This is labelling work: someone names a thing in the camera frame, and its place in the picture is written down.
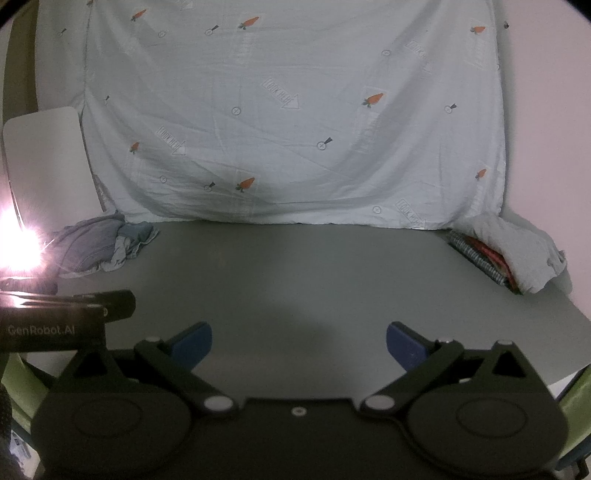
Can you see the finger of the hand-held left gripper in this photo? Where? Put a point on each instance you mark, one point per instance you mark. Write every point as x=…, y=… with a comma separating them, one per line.
x=117, y=304

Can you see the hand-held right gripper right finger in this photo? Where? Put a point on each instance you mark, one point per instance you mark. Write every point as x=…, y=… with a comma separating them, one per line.
x=406, y=346

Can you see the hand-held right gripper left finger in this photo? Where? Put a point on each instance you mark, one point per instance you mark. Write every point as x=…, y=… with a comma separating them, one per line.
x=194, y=345

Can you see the blue denim garment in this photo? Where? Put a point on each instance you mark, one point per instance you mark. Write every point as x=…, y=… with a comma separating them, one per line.
x=87, y=249

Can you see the green chair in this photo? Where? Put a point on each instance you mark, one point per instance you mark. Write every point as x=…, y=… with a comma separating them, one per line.
x=23, y=383

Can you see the light blue garment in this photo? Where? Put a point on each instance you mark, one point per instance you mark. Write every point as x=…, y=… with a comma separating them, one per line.
x=138, y=237

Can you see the grey cloth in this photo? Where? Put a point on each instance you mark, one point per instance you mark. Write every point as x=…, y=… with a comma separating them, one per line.
x=521, y=254

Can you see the white rounded board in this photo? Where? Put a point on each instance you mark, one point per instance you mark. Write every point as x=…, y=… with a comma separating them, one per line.
x=46, y=157

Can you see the carrot print bed sheet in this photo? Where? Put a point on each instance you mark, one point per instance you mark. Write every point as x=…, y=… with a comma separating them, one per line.
x=286, y=115

